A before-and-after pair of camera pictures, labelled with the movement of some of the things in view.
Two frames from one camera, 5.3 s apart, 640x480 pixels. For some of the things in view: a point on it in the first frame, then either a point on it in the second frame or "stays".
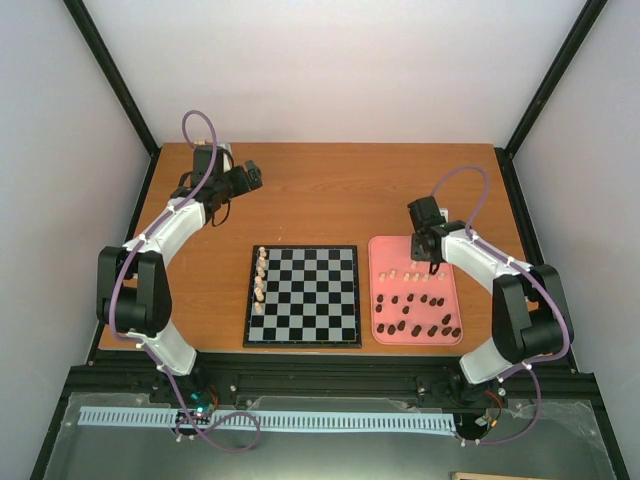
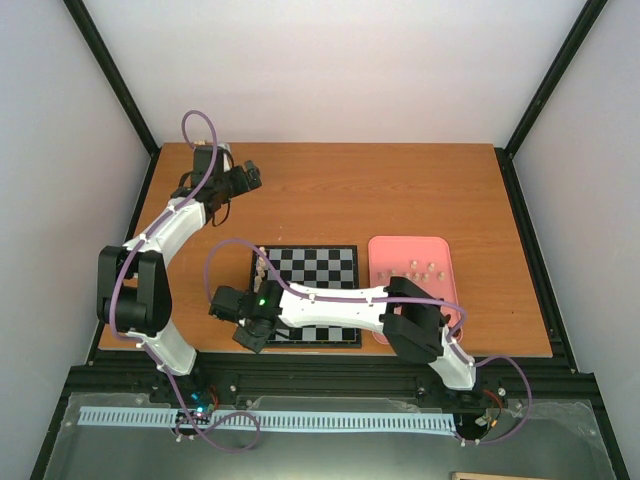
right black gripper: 416,253 -> 255,345
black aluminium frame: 132,418 stays
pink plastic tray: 410,306 stays
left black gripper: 255,179 stays
